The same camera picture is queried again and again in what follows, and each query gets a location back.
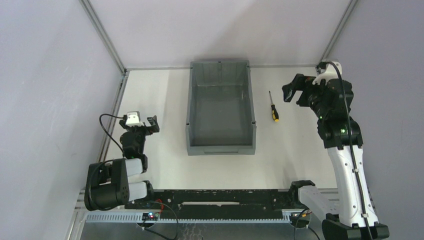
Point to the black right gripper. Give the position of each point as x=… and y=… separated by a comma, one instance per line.
x=303, y=96

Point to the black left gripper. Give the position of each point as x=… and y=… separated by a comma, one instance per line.
x=139, y=128

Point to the black yellow handled screwdriver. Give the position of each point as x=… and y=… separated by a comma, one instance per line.
x=274, y=112

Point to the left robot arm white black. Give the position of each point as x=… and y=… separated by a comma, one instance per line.
x=107, y=184

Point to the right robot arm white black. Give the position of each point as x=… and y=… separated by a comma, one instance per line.
x=354, y=217

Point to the grey plastic storage bin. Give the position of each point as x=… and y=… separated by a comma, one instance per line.
x=220, y=117

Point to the left controller board with leds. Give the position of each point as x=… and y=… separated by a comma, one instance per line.
x=150, y=216

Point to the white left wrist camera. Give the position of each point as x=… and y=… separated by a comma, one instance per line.
x=133, y=119

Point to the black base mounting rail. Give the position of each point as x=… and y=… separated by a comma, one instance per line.
x=224, y=204

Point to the right aluminium frame post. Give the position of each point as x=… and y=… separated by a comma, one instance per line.
x=351, y=6

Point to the aluminium frame post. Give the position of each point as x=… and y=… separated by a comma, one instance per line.
x=103, y=35
x=351, y=6

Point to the left aluminium frame post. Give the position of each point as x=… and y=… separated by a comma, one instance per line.
x=103, y=35

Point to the right controller board with wires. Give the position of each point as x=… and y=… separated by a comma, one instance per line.
x=300, y=221

